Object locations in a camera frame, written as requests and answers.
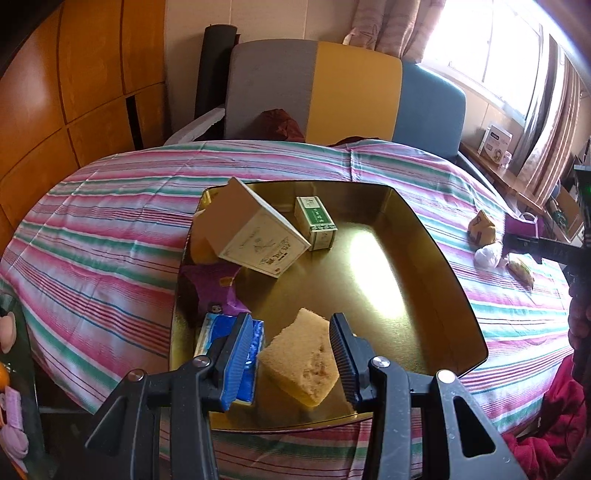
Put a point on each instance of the brown cardboard box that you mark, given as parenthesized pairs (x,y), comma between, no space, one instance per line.
(568,210)

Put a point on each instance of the wooden wardrobe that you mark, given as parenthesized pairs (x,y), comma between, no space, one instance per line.
(92,69)

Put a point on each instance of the white plastic bag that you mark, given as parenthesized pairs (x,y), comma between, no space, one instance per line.
(489,256)

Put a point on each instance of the black rolled mat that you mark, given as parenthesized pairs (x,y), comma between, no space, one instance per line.
(214,69)

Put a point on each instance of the grey yellow blue sofa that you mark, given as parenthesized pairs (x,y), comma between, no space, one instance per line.
(351,92)

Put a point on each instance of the gold metal tin tray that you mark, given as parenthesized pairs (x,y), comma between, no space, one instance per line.
(369,277)

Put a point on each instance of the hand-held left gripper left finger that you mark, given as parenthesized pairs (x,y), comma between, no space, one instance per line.
(235,364)

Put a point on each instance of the dark red cloth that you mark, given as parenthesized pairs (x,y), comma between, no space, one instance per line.
(281,124)

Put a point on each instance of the striped bed sheet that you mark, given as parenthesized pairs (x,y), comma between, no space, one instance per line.
(115,221)

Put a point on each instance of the pink plush item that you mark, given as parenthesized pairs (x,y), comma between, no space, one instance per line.
(14,417)

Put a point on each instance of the beige cardboard box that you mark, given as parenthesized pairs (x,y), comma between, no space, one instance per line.
(258,240)

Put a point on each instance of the beige curtain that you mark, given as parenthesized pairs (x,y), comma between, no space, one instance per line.
(392,23)
(549,129)

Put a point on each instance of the white printed box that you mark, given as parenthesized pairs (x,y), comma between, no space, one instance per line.
(496,143)

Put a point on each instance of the wooden desk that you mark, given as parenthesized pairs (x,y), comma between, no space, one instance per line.
(508,180)

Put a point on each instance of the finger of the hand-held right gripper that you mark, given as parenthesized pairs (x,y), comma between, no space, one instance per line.
(540,247)

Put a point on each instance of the yellow cloth pouch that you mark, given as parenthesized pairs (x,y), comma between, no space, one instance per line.
(482,228)

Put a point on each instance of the window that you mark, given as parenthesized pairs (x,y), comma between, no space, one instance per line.
(489,46)

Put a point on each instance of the blue tissue pack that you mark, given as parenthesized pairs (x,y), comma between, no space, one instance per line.
(207,334)

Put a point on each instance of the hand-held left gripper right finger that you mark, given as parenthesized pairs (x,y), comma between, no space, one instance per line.
(344,355)

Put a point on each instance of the small green box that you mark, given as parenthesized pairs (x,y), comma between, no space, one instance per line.
(316,221)

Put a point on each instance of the yellow sponge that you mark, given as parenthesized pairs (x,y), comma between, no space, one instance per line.
(300,355)

